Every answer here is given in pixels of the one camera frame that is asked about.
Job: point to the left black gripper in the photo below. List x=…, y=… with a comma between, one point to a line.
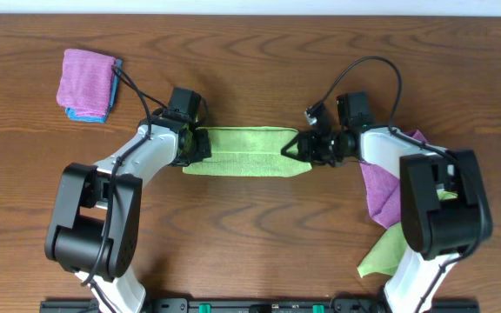
x=203, y=145

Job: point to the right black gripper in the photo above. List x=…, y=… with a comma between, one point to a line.
x=307, y=150

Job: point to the light green microfiber cloth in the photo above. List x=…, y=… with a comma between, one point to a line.
x=248, y=151

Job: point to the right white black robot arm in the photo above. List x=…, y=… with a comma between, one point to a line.
x=444, y=210

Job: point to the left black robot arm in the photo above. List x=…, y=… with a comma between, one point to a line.
x=95, y=220

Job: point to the crumpled purple cloth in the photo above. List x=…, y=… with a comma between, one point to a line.
x=381, y=191

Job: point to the folded blue cloth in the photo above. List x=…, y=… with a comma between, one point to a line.
x=115, y=87

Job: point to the folded pink cloth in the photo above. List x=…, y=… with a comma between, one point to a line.
x=73, y=60

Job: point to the left green clamp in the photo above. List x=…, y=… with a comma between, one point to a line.
x=204, y=308

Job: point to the green clamp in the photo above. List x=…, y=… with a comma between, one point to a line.
x=318, y=308
x=204, y=308

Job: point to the right green clamp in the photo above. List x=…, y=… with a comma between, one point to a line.
x=318, y=308

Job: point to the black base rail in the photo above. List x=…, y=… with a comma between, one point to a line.
x=340, y=305

